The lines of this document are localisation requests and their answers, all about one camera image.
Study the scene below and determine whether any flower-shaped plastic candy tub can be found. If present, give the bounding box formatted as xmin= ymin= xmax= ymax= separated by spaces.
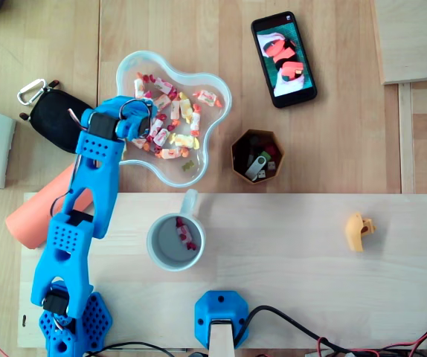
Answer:
xmin=115 ymin=50 xmax=233 ymax=189

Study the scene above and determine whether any orange white wrapped candy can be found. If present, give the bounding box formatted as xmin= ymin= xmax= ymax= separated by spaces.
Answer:
xmin=190 ymin=103 xmax=202 ymax=137
xmin=169 ymin=97 xmax=183 ymax=126
xmin=155 ymin=147 xmax=190 ymax=160
xmin=193 ymin=89 xmax=224 ymax=109

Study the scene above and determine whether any yellow wrapped candy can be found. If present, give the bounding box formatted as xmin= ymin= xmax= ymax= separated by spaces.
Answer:
xmin=168 ymin=132 xmax=199 ymax=150
xmin=179 ymin=92 xmax=194 ymax=123

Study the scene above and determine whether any black zip pouch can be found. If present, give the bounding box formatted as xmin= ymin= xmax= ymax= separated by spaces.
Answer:
xmin=19 ymin=80 xmax=95 ymax=154

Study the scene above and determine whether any hexagonal brown container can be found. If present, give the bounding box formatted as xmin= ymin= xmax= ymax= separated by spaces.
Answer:
xmin=230 ymin=128 xmax=287 ymax=187

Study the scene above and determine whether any silver carabiner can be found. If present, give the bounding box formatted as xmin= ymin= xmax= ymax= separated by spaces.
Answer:
xmin=16 ymin=77 xmax=48 ymax=106

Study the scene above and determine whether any black usb stick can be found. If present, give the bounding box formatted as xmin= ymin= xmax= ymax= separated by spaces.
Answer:
xmin=248 ymin=135 xmax=262 ymax=164

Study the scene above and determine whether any white ceramic mug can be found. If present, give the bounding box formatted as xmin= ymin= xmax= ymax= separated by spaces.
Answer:
xmin=146 ymin=188 xmax=207 ymax=272

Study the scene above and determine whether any silver usb stick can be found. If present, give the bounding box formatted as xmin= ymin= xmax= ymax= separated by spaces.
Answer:
xmin=244 ymin=155 xmax=268 ymax=182

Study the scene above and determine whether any orange cylindrical speaker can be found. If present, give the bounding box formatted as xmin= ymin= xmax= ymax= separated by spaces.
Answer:
xmin=4 ymin=163 xmax=95 ymax=250

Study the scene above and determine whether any black smartphone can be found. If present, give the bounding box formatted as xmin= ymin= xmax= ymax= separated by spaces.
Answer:
xmin=250 ymin=10 xmax=318 ymax=109

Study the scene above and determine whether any light wooden base board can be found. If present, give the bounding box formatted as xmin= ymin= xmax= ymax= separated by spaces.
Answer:
xmin=17 ymin=192 xmax=427 ymax=350

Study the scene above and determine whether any yellow printed plastic part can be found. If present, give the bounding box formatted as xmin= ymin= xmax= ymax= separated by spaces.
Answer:
xmin=344 ymin=210 xmax=377 ymax=253

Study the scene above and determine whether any light wooden panel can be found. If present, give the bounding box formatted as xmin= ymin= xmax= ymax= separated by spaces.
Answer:
xmin=373 ymin=0 xmax=427 ymax=86

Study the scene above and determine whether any blue printed post base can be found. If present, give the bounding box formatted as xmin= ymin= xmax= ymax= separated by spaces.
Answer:
xmin=193 ymin=289 xmax=251 ymax=350

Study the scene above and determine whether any thin black cable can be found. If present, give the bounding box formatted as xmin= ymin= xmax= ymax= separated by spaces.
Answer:
xmin=85 ymin=341 xmax=177 ymax=357

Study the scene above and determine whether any thick black cable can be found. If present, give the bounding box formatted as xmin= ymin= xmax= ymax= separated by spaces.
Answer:
xmin=235 ymin=305 xmax=352 ymax=357

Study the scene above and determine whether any wooden post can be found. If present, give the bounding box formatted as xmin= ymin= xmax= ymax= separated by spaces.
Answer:
xmin=208 ymin=320 xmax=234 ymax=357

